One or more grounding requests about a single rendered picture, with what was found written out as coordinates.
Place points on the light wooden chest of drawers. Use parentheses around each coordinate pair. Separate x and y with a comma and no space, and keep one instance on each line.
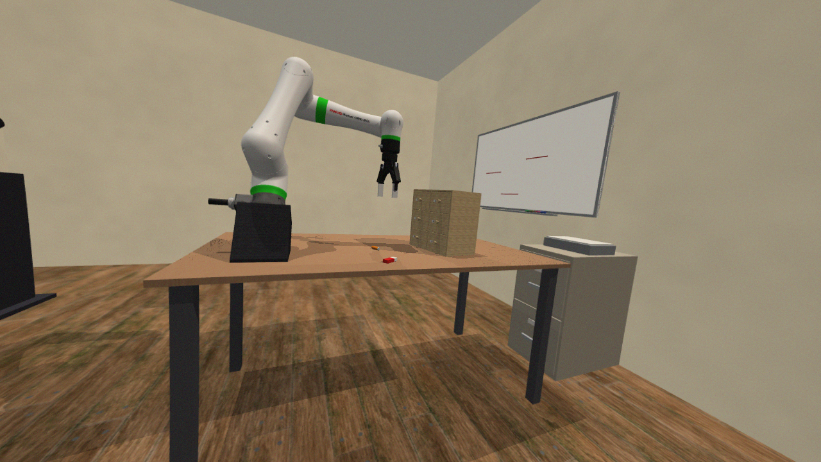
(463,222)

